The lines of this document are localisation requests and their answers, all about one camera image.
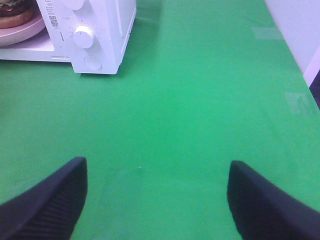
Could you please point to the white round knob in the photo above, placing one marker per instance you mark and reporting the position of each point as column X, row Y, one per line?
column 83, row 37
column 74, row 4

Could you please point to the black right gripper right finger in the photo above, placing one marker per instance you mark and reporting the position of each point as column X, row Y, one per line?
column 262, row 211

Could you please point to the pink round plate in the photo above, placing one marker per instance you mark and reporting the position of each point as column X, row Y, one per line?
column 13, row 35

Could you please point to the white warning label with QR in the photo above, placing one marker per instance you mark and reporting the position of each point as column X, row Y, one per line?
column 51, row 14

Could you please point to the white microwave oven body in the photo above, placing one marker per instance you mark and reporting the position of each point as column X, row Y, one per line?
column 111, row 21

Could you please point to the round white door-release button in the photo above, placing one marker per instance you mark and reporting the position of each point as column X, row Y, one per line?
column 93, row 62

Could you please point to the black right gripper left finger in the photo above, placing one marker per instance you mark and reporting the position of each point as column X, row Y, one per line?
column 50, row 209

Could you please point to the burger with lettuce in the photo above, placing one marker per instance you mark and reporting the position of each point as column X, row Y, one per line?
column 14, row 13

